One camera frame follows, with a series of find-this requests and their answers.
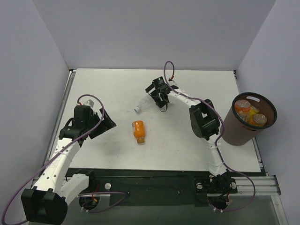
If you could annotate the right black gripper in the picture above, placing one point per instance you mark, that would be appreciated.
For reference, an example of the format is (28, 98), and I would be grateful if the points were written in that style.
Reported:
(157, 92)

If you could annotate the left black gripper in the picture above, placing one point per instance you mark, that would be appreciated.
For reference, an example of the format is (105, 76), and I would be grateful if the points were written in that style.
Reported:
(98, 124)

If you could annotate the clear plastic bottle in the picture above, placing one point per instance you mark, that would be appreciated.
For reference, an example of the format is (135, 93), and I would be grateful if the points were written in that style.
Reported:
(144, 105)

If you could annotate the orange floral tea bottle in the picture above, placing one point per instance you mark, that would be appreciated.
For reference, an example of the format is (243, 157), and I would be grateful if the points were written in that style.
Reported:
(242, 108)

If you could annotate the yellow bottle blue cap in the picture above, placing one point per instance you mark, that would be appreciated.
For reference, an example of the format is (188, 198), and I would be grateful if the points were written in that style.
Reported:
(251, 111)

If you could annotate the orange bottle navy label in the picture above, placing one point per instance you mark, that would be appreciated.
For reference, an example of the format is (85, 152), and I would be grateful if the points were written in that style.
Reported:
(258, 120)

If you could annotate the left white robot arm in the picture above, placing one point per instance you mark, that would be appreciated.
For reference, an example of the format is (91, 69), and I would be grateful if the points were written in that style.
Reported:
(48, 200)

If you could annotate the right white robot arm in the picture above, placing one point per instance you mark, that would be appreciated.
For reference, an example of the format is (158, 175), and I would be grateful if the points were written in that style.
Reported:
(204, 123)

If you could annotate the brown round bin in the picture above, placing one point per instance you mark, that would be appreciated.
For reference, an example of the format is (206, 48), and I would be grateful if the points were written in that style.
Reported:
(236, 131)

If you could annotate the short orange juice bottle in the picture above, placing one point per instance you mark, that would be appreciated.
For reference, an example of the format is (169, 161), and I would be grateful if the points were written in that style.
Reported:
(139, 131)

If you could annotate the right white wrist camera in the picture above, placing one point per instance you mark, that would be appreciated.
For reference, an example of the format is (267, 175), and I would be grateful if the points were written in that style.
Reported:
(172, 82)

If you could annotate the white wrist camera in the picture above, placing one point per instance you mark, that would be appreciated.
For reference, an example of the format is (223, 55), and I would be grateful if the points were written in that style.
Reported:
(89, 103)
(172, 82)

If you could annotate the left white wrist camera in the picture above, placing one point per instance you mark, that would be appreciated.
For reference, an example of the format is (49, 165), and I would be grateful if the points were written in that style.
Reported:
(89, 103)

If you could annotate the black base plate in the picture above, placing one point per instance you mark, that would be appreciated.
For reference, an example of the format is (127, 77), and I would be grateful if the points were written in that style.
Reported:
(161, 188)

